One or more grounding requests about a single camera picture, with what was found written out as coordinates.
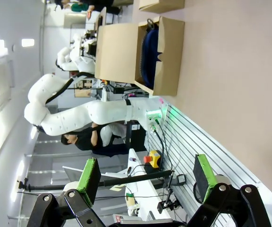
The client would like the seated person in black shirt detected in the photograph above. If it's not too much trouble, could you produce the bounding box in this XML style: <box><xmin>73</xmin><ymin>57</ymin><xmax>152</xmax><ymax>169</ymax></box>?
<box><xmin>60</xmin><ymin>126</ymin><xmax>130</xmax><ymax>158</ymax></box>

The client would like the black desk clamp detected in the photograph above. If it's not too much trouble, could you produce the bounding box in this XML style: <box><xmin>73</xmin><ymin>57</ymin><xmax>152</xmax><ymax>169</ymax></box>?
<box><xmin>156</xmin><ymin>200</ymin><xmax>172</xmax><ymax>213</ymax></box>

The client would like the large open cardboard box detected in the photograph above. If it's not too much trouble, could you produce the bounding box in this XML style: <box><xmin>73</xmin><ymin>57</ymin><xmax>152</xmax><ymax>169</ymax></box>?
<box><xmin>94</xmin><ymin>16</ymin><xmax>186</xmax><ymax>96</ymax></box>

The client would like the wall light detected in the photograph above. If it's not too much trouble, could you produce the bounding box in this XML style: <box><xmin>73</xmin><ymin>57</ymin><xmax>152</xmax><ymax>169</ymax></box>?
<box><xmin>21</xmin><ymin>38</ymin><xmax>35</xmax><ymax>47</ymax></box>

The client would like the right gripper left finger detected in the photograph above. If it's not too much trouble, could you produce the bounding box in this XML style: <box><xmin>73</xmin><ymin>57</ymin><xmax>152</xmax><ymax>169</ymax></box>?
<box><xmin>27</xmin><ymin>157</ymin><xmax>109</xmax><ymax>227</ymax></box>

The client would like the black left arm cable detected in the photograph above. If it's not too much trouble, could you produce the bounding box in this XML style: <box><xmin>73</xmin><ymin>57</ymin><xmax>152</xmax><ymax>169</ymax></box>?
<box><xmin>45</xmin><ymin>71</ymin><xmax>87</xmax><ymax>105</ymax></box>

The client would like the black pole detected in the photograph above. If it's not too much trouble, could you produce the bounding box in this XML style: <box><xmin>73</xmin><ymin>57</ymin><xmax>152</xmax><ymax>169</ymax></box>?
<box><xmin>17</xmin><ymin>169</ymin><xmax>175</xmax><ymax>193</ymax></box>

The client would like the slotted aluminium base plate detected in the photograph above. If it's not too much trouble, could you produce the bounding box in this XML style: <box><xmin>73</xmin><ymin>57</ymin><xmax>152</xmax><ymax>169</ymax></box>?
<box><xmin>144</xmin><ymin>100</ymin><xmax>261</xmax><ymax>223</ymax></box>

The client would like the yellow emergency stop button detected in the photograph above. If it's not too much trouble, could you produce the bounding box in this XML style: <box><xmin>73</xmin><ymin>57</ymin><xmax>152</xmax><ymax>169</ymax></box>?
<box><xmin>143</xmin><ymin>149</ymin><xmax>162</xmax><ymax>169</ymax></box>

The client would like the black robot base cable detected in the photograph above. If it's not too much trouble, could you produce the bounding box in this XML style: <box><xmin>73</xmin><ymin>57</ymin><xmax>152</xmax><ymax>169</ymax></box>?
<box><xmin>151</xmin><ymin>124</ymin><xmax>175</xmax><ymax>172</ymax></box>

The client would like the small open cardboard box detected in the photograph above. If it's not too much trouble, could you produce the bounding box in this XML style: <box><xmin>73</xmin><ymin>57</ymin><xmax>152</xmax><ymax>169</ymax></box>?
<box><xmin>138</xmin><ymin>0</ymin><xmax>186</xmax><ymax>14</ymax></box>

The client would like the person in green top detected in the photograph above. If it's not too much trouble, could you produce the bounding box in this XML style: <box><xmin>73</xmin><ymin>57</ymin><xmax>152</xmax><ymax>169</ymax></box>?
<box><xmin>55</xmin><ymin>0</ymin><xmax>92</xmax><ymax>13</ymax></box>

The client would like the dark blue shoe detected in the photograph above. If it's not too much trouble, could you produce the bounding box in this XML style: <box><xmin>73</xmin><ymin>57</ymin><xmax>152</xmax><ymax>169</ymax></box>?
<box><xmin>136</xmin><ymin>18</ymin><xmax>164</xmax><ymax>90</ymax></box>

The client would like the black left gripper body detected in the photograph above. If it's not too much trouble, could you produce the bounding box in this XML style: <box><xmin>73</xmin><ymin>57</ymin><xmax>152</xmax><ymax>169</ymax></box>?
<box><xmin>85</xmin><ymin>43</ymin><xmax>98</xmax><ymax>58</ymax></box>

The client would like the white desk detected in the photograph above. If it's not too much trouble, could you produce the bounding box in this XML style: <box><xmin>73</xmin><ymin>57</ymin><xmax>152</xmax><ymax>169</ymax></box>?
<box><xmin>125</xmin><ymin>148</ymin><xmax>172</xmax><ymax>223</ymax></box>

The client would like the wall window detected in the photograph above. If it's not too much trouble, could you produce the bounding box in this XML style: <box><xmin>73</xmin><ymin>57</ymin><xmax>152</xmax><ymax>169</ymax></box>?
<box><xmin>0</xmin><ymin>58</ymin><xmax>15</xmax><ymax>104</ymax></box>

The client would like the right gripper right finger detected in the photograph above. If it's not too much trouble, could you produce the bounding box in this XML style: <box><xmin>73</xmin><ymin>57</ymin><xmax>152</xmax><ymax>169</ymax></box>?
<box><xmin>187</xmin><ymin>153</ymin><xmax>272</xmax><ymax>227</ymax></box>

